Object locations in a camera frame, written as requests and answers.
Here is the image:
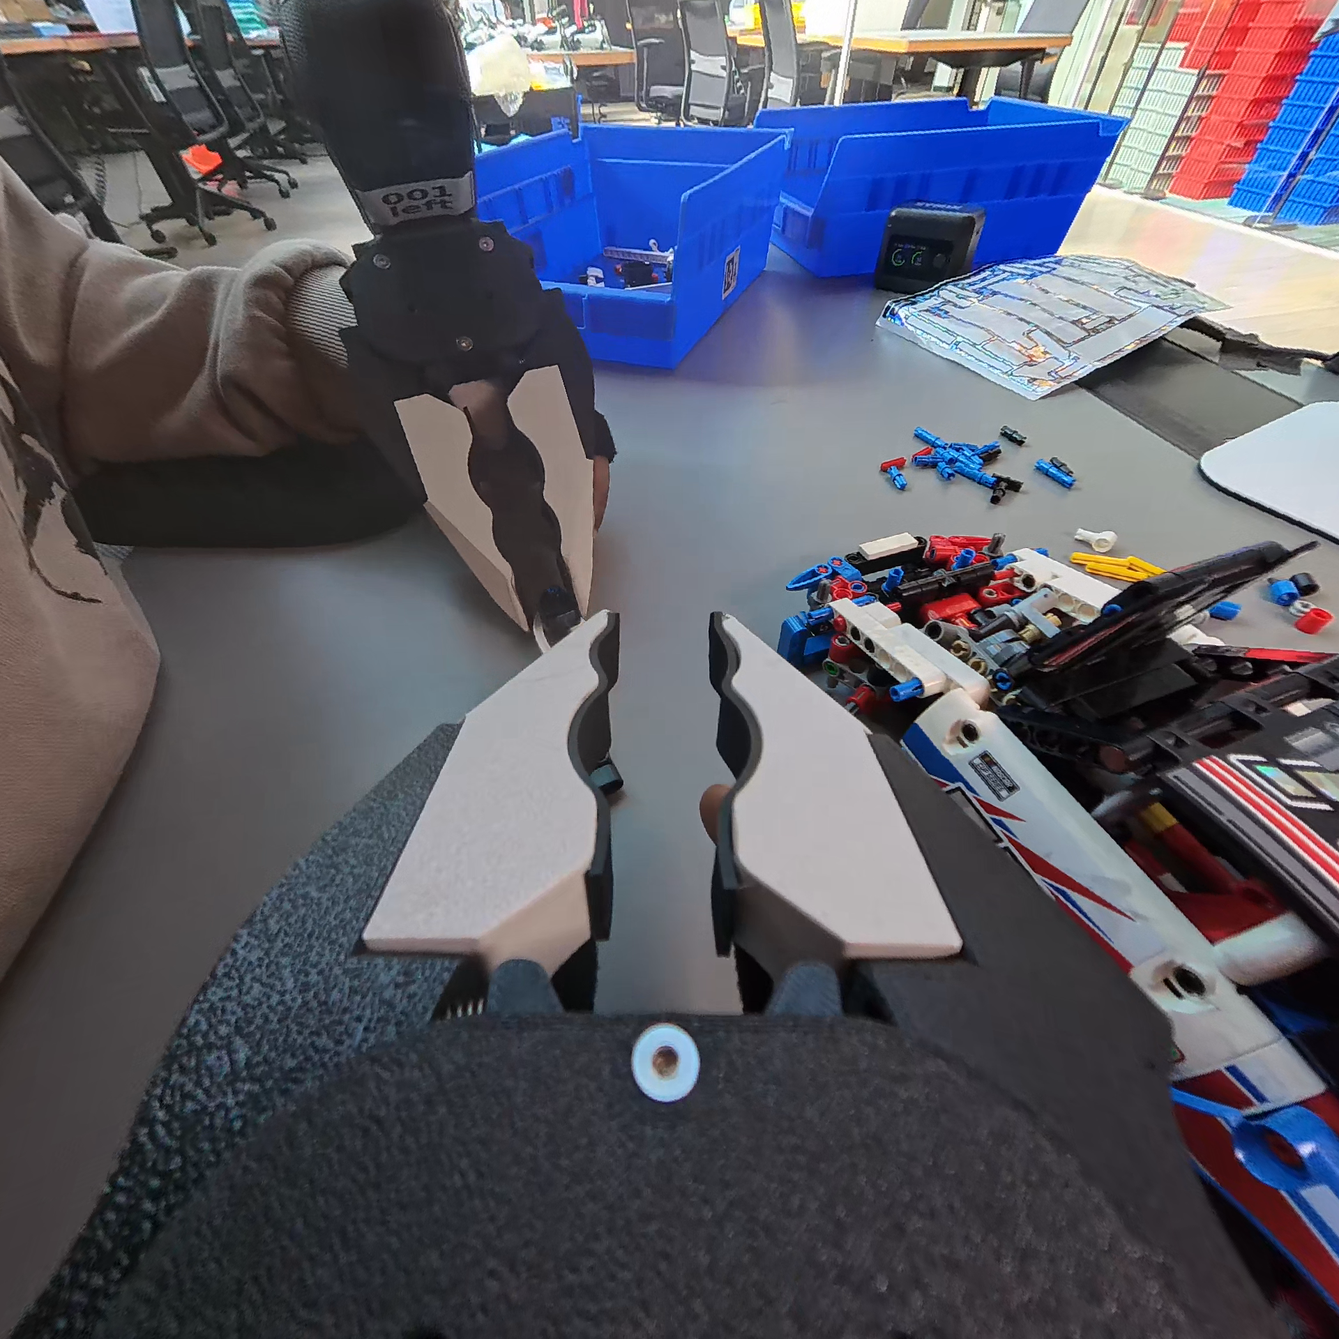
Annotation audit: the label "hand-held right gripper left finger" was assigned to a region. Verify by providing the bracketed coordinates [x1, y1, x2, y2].
[359, 609, 622, 987]

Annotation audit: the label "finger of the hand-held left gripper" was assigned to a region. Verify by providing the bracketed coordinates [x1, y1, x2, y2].
[394, 394, 531, 635]
[511, 367, 598, 620]

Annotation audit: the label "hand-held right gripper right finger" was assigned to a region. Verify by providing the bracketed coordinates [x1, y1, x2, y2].
[710, 612, 965, 987]

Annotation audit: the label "sticker sheet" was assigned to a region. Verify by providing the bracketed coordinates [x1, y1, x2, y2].
[877, 254, 1231, 402]

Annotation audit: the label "grey desk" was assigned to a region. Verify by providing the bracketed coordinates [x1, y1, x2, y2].
[0, 243, 1339, 1334]

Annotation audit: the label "wooden office desk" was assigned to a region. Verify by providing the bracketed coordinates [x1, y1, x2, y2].
[732, 29, 1077, 107]
[0, 29, 284, 59]

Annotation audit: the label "grey and black loose bricks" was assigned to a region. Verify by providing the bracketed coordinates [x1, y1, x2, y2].
[579, 241, 680, 295]

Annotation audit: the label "partly built brick race car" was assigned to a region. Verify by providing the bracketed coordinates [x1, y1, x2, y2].
[777, 531, 1339, 1339]

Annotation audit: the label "blue storage bin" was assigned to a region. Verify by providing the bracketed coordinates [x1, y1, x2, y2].
[474, 123, 791, 370]
[756, 96, 1132, 279]

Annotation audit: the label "white plastic bag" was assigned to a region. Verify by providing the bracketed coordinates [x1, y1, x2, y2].
[463, 34, 533, 101]

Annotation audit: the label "black office chair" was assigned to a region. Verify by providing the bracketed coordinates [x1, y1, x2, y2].
[759, 0, 828, 109]
[194, 0, 316, 169]
[123, 0, 280, 247]
[0, 46, 179, 263]
[678, 0, 758, 129]
[625, 0, 688, 125]

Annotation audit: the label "pile of blue connector pins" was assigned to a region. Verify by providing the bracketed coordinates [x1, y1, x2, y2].
[909, 424, 1006, 488]

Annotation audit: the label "black portable power station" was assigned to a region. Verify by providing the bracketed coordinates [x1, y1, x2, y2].
[876, 201, 987, 295]

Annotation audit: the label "person's beige sweatshirt torso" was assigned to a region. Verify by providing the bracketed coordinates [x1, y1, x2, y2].
[0, 351, 163, 985]

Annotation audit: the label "scattered small brick connectors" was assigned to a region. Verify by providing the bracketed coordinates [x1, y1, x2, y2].
[1209, 569, 1339, 636]

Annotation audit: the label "white rounded pad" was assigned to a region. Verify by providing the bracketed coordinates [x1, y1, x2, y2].
[1199, 402, 1339, 545]

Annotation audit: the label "stack of pale crates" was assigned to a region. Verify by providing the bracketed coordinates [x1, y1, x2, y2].
[1104, 42, 1206, 195]

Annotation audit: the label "stack of red crates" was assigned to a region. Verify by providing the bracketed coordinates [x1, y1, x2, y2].
[1171, 0, 1325, 203]

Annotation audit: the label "stack of blue crates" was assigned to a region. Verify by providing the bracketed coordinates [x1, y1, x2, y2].
[1230, 32, 1339, 227]

